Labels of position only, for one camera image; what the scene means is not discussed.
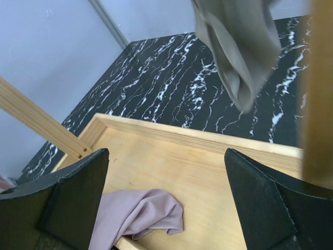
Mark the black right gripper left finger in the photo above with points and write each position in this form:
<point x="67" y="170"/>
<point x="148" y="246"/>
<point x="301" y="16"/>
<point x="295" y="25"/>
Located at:
<point x="55" y="211"/>

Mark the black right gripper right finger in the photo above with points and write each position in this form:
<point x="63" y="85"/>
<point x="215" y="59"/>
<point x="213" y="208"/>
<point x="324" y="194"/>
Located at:
<point x="275" y="210"/>

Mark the wooden hanging rack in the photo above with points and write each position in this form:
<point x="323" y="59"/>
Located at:
<point x="317" y="139"/>

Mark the wooden tray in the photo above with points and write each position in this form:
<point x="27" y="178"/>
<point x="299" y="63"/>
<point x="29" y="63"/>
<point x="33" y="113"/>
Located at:
<point x="189" y="164"/>

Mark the beige sock pair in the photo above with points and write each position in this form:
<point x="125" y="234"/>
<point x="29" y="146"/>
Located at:
<point x="244" y="42"/>

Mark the pink sock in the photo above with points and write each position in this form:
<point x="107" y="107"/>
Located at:
<point x="135" y="213"/>

